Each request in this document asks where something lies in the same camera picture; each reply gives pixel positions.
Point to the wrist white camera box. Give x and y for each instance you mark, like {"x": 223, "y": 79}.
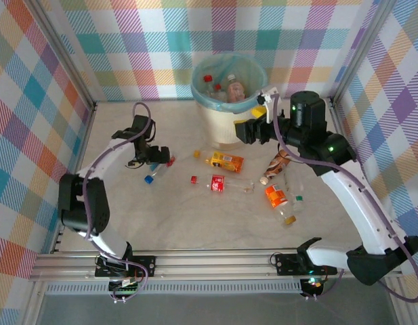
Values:
{"x": 135, "y": 164}
{"x": 270, "y": 101}

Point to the brown coffee drink bottle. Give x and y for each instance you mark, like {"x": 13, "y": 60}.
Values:
{"x": 276, "y": 164}

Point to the left aluminium side rail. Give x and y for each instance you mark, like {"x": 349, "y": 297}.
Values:
{"x": 81, "y": 152}

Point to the clear bottle green cap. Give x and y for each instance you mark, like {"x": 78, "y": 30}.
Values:
{"x": 299, "y": 198}

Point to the aluminium upright post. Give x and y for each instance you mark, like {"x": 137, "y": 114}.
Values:
{"x": 360, "y": 50}
{"x": 64, "y": 54}

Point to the right aluminium side rail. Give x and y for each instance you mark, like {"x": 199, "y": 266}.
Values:
{"x": 336, "y": 116}

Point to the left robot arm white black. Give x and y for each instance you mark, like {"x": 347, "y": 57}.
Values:
{"x": 107, "y": 157}

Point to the right aluminium upright post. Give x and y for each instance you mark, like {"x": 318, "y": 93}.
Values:
{"x": 360, "y": 50}

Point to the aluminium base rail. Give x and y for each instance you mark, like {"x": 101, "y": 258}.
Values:
{"x": 212, "y": 264}

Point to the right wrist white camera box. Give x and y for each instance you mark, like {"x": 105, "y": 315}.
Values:
{"x": 270, "y": 101}

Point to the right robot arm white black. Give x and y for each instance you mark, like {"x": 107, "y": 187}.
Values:
{"x": 357, "y": 210}

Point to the teal plastic bin liner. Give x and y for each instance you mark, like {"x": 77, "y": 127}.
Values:
{"x": 198, "y": 94}

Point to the orange label clear bottle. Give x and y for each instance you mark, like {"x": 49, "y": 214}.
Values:
{"x": 275, "y": 196}

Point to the cream plastic waste bin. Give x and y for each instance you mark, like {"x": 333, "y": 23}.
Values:
{"x": 219, "y": 128}

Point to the aluminium side rail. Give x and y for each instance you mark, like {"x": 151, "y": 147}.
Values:
{"x": 336, "y": 116}
{"x": 81, "y": 152}

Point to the yellow orange juice bottle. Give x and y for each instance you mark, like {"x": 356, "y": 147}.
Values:
{"x": 225, "y": 162}

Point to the left aluminium upright post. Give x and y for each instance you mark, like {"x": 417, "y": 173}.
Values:
{"x": 64, "y": 54}

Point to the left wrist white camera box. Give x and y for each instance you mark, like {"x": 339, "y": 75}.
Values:
{"x": 135, "y": 164}

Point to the clear bottle blue cap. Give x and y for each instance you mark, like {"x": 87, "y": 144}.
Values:
{"x": 148, "y": 179}

